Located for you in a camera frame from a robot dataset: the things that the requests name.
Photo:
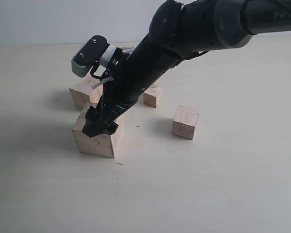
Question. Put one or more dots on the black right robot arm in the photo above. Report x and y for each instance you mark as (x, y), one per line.
(177, 33)

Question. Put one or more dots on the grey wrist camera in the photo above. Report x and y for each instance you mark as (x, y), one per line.
(97, 51)

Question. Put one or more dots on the smallest wooden cube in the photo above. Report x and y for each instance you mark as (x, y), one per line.
(153, 96)

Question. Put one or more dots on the second largest wooden cube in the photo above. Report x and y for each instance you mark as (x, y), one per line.
(83, 93)

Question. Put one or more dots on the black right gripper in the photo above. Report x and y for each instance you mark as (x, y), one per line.
(100, 120)

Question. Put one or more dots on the third largest wooden cube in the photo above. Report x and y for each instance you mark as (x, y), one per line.
(185, 122)

